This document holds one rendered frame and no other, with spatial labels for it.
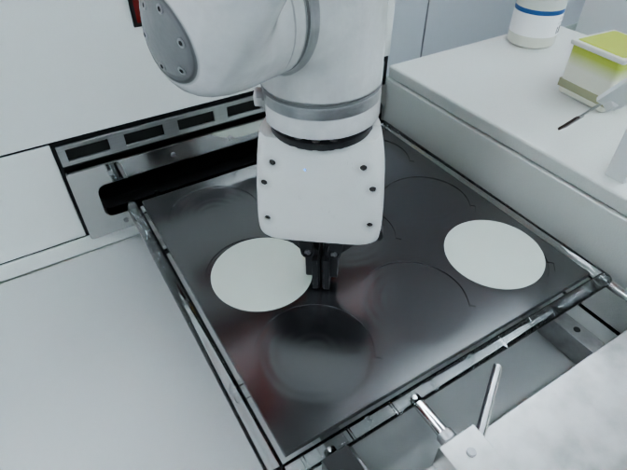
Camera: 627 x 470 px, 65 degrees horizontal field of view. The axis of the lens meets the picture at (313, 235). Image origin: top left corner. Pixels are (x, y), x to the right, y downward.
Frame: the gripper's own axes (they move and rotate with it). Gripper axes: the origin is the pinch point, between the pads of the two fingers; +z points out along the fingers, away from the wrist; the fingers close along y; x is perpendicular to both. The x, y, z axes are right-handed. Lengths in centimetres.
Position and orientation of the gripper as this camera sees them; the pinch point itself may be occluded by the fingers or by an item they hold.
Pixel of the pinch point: (322, 264)
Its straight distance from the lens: 46.5
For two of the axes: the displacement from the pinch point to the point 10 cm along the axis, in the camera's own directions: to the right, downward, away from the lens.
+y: 9.9, 0.8, -1.1
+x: 1.3, -6.7, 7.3
